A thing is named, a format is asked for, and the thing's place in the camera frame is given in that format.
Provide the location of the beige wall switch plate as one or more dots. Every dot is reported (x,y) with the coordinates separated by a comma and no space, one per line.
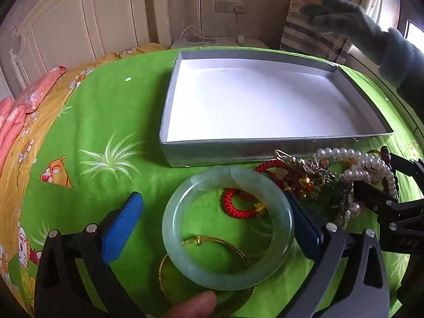
(223,6)

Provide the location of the thin white pole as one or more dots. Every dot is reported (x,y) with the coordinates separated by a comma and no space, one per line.
(198,3)

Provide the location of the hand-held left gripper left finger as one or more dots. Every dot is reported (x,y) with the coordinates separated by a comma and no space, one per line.
(127,217)

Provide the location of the gold bangle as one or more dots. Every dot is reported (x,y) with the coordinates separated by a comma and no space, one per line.
(193,241)

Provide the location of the person's right hand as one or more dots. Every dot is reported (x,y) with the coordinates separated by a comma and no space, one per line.
(357,26)

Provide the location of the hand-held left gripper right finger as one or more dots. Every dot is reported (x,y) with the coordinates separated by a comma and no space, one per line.
(303,223)

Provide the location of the pale green jade bangle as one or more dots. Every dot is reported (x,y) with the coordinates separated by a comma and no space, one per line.
(170,228)

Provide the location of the pink floral quilt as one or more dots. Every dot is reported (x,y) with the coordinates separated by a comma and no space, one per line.
(20,116)

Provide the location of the white wooden headboard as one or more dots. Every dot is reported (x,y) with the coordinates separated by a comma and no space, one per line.
(82,16)

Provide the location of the gold jewelry heap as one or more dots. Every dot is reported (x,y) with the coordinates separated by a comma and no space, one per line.
(311,185)

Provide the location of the window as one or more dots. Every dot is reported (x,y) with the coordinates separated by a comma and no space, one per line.
(414,34)

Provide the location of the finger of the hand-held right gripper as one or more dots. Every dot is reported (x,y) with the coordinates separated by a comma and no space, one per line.
(405,164)
(369,191)

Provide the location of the beige wall socket plate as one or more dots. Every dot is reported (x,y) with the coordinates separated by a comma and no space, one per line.
(239,7)

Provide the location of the person's left hand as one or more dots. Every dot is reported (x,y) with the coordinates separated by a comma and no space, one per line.
(195,306)

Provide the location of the green yellow cartoon bedsheet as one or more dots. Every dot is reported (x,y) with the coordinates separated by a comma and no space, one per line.
(99,122)

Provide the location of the silver cardboard box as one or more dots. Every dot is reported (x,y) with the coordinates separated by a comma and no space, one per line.
(258,106)

